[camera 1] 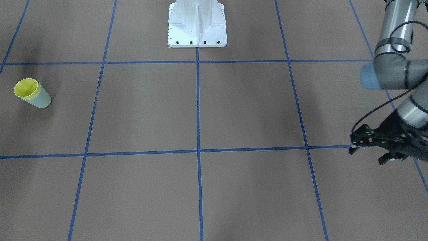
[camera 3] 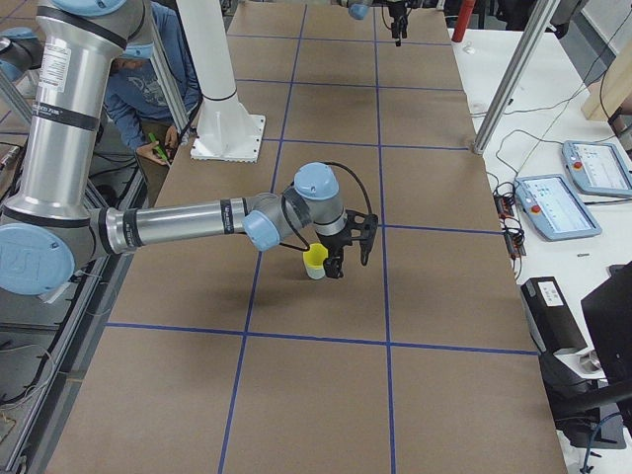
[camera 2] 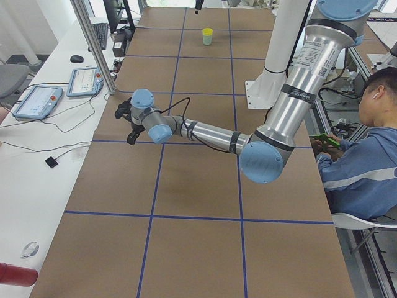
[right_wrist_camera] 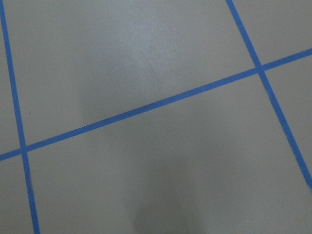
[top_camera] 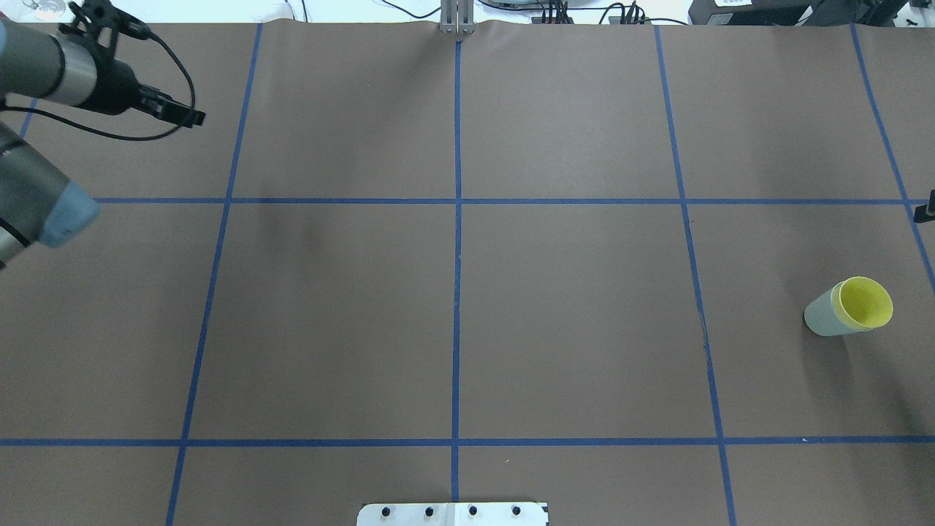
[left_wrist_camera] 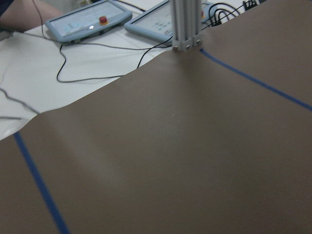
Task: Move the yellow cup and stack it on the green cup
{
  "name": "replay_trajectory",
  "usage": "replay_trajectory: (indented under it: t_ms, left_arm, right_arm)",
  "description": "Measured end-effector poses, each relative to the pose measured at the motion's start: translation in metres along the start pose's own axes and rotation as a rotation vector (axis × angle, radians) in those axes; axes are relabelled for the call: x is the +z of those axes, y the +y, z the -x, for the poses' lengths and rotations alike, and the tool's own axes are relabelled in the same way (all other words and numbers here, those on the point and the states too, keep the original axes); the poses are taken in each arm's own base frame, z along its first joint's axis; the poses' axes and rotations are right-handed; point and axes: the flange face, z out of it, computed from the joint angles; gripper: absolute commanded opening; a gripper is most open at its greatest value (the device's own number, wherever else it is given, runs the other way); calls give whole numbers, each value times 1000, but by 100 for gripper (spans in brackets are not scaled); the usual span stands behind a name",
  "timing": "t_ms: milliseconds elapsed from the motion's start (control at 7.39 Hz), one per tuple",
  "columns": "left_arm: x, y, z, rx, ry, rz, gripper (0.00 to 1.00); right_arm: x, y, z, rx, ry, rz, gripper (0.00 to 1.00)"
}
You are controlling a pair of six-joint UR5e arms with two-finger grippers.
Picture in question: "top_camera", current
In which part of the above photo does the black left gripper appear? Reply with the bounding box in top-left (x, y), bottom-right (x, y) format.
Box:
top-left (88, 56), bottom-right (207, 129)

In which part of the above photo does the yellow plastic cup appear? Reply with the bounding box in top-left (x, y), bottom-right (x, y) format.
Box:
top-left (831, 276), bottom-right (894, 332)

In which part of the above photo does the green plastic cup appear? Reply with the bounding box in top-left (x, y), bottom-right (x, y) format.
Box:
top-left (804, 282), bottom-right (871, 337)

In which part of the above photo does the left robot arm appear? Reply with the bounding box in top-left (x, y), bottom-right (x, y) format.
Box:
top-left (1, 1), bottom-right (206, 267)

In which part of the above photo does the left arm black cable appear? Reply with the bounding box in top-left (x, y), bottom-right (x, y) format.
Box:
top-left (0, 33), bottom-right (196, 142)

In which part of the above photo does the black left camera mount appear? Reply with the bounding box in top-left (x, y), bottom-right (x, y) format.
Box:
top-left (58, 1), bottom-right (154, 58)

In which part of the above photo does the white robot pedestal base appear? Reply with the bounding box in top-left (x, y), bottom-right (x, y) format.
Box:
top-left (355, 500), bottom-right (550, 525)

